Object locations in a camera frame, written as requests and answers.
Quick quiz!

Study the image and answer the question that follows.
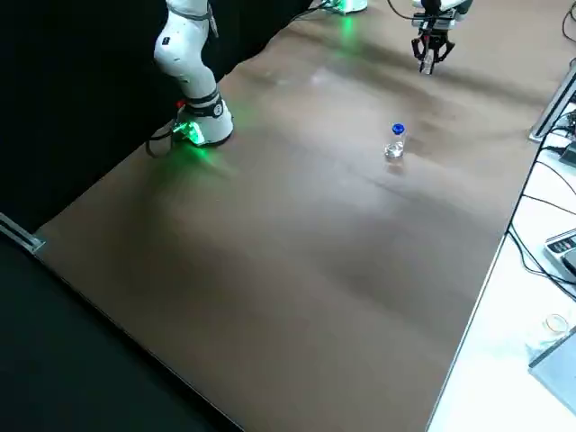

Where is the grey button controller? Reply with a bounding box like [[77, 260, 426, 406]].
[[543, 228, 576, 284]]

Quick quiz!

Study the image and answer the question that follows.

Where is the aluminium frame rail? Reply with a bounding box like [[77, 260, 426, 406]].
[[0, 211, 47, 257]]

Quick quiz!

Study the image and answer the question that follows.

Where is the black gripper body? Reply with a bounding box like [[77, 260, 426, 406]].
[[413, 0, 455, 41]]

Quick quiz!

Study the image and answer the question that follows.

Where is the aluminium profile post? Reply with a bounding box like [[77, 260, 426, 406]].
[[528, 62, 576, 144]]

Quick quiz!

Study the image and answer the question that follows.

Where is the clear glass sample vial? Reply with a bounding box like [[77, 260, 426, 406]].
[[418, 44, 437, 76]]

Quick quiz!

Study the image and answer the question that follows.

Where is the clear glass jar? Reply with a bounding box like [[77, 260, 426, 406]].
[[542, 313, 570, 338]]

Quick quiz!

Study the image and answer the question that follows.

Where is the clear bottle with blue collar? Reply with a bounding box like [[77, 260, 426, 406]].
[[383, 123, 408, 159]]

